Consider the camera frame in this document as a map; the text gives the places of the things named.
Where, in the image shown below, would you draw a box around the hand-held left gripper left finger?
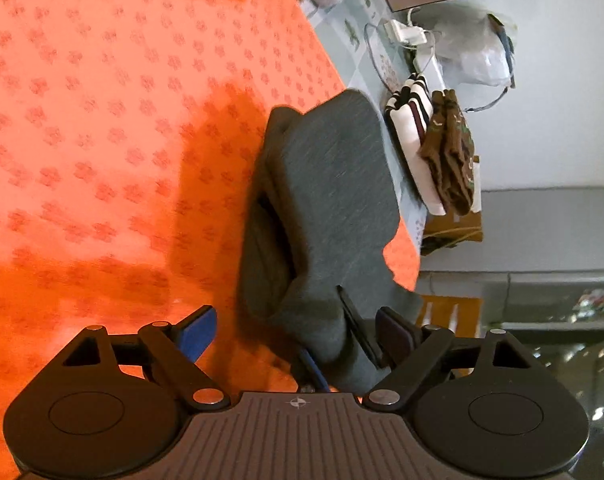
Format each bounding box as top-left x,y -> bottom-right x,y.
62,305 -> 233,409

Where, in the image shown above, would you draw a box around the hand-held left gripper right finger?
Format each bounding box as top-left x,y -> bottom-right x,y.
364,307 -> 532,411

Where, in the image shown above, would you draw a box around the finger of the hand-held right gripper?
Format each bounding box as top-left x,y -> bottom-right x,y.
296,347 -> 333,395
336,285 -> 385,368

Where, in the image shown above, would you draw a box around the grey pants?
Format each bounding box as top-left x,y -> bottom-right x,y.
237,88 -> 425,393

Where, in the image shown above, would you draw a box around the wooden slatted chair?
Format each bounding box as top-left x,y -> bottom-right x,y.
416,295 -> 483,341

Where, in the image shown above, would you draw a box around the silver refrigerator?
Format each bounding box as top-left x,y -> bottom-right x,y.
417,187 -> 604,333

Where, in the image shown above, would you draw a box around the brown patterned folded sweater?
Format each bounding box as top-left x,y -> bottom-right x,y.
419,88 -> 478,216

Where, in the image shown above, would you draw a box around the dark window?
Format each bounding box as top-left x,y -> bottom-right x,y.
502,330 -> 604,466

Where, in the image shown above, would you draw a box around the white striped folded sweater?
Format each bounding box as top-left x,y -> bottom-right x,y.
383,73 -> 453,217

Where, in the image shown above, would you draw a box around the orange patterned mat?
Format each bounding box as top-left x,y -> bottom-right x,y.
0,0 -> 423,476

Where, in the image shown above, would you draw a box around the floral checked tablecloth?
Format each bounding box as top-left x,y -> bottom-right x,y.
292,0 -> 455,256

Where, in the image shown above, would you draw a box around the white flat box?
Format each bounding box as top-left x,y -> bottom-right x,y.
411,44 -> 445,78

